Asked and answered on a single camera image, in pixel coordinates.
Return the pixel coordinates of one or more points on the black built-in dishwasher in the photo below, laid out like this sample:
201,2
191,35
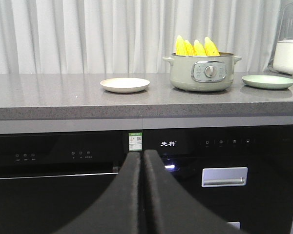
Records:
49,179

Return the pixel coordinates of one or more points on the pale green round plate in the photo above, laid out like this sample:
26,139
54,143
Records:
267,81

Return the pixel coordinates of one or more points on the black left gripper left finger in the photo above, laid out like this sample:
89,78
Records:
116,211

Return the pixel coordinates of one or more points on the cream round plate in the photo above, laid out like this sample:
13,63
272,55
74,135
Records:
125,85

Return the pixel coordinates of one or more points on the white pleated curtain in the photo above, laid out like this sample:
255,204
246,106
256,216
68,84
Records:
129,36

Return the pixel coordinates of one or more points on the yellow corn cob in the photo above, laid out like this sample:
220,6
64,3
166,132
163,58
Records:
180,46
210,48
189,48
198,48

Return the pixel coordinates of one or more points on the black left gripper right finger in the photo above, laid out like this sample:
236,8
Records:
170,209

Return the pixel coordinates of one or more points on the green electric cooking pot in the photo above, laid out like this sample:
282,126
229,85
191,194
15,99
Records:
202,73

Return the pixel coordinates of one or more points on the black drawer sterilizer cabinet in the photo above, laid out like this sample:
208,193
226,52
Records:
242,174

